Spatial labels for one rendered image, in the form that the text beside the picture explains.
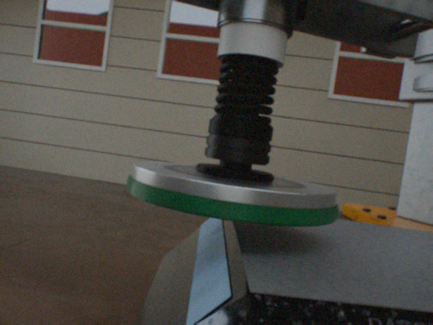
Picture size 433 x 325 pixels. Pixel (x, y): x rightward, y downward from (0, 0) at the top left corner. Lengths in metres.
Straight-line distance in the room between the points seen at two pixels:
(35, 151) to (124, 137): 1.66
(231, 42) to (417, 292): 0.27
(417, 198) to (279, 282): 1.09
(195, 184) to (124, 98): 6.58
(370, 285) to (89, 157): 6.85
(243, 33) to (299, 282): 0.23
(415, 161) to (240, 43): 1.03
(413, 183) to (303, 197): 1.04
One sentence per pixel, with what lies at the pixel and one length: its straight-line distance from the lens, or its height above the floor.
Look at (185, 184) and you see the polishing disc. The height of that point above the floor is 0.90.
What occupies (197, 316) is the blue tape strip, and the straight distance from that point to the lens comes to 0.28.
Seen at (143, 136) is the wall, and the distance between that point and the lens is 6.72.
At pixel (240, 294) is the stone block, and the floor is 0.84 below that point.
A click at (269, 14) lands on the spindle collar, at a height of 1.06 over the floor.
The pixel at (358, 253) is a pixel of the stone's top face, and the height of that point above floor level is 0.85.
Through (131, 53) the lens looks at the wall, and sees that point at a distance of 6.97.
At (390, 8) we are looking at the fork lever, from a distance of 0.43.
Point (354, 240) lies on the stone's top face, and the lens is 0.48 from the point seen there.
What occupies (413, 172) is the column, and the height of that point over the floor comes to 0.93.
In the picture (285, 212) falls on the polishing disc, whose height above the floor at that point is 0.89.
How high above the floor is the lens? 0.94
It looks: 3 degrees down
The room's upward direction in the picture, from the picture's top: 8 degrees clockwise
